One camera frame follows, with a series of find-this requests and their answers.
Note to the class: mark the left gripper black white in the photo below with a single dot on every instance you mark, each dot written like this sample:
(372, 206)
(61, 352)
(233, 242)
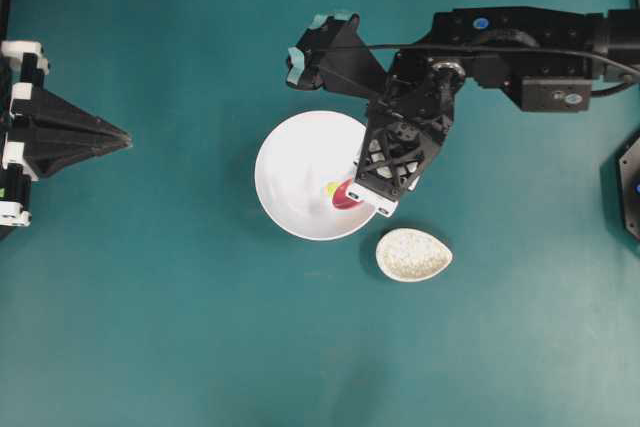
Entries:
(28, 155)

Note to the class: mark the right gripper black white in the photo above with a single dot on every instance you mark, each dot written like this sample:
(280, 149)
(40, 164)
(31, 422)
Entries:
(406, 130)

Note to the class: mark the yellow hexagonal prism block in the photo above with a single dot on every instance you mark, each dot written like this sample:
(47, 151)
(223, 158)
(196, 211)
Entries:
(332, 188)

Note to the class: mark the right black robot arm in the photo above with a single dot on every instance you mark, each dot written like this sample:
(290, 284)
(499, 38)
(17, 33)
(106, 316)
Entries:
(543, 61)

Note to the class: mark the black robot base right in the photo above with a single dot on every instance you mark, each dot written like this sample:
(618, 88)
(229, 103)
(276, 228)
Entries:
(619, 176)

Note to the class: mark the white round bowl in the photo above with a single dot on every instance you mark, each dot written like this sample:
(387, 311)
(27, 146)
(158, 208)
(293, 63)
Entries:
(297, 165)

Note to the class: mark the speckled beige spoon rest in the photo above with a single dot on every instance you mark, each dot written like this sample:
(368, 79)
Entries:
(410, 255)

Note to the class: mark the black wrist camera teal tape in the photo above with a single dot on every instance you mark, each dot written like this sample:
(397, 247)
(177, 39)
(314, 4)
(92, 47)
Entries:
(330, 55)

